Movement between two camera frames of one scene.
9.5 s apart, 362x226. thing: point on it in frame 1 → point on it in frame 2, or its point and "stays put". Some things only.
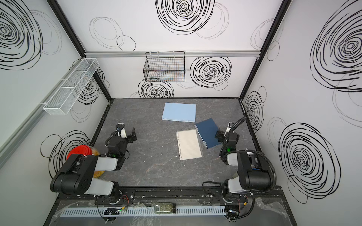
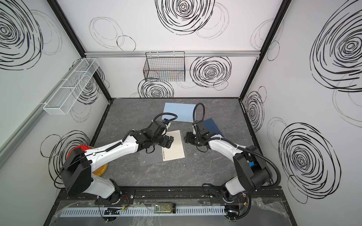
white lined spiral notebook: (189, 145) → (161, 154)
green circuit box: (165, 208) stays put
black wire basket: (168, 66) stays put
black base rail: (173, 195) stays put
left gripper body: (129, 140) → (159, 141)
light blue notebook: (179, 112) stays put
